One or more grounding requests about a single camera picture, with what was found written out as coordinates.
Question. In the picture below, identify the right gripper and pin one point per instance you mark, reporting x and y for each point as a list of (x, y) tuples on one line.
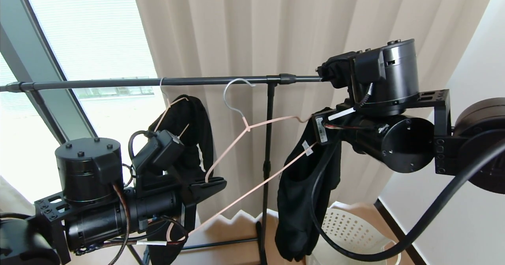
[(394, 142)]

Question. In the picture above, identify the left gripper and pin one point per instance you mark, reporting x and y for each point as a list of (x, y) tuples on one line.
[(150, 209)]

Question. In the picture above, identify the black knitted garment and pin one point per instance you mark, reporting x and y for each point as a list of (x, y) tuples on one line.
[(197, 119)]

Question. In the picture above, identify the pink clothes hanger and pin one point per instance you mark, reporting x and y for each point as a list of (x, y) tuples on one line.
[(178, 100), (247, 128)]

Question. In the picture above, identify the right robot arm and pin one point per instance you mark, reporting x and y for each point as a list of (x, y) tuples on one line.
[(394, 75)]

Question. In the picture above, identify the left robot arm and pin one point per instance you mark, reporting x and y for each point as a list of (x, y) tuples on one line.
[(86, 170)]

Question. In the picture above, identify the white laundry basket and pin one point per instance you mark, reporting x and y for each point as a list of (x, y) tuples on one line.
[(347, 225)]

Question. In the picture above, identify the black clothes rack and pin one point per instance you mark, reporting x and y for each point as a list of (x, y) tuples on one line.
[(118, 82)]

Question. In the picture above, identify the window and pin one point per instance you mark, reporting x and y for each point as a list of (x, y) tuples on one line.
[(98, 28)]

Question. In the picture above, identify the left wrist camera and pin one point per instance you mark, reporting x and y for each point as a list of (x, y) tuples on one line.
[(161, 150)]

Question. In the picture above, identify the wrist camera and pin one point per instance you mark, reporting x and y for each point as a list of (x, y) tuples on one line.
[(161, 150), (335, 69)]

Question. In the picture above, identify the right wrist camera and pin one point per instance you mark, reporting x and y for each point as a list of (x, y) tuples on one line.
[(335, 69)]

